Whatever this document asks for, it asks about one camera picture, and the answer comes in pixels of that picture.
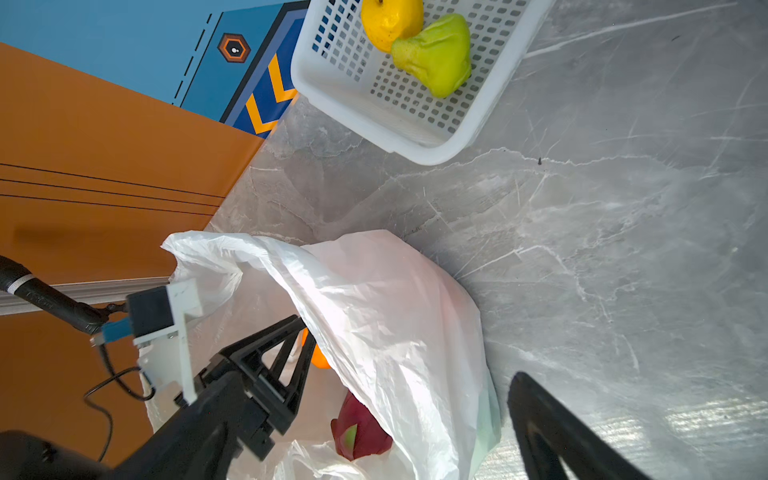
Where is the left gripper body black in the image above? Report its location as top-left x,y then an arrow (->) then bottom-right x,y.
194,353 -> 297,461

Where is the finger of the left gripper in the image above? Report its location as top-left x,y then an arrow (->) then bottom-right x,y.
224,315 -> 305,378
285,329 -> 316,418

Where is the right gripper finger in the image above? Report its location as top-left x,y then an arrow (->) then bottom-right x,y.
507,371 -> 647,479

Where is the white plastic bag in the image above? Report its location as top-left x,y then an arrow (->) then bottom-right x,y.
163,230 -> 501,479

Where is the green pear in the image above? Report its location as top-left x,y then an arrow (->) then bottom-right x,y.
391,13 -> 472,99

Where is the yellow apple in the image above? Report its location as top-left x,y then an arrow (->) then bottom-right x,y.
361,0 -> 424,53

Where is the red dragon fruit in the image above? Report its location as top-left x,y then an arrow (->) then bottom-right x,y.
330,391 -> 393,460

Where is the white plastic basket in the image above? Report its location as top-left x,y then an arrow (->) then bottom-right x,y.
291,0 -> 553,166

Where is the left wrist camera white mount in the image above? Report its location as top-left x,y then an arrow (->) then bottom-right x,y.
91,278 -> 205,406

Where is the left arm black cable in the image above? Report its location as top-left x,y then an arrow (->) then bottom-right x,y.
82,344 -> 157,463

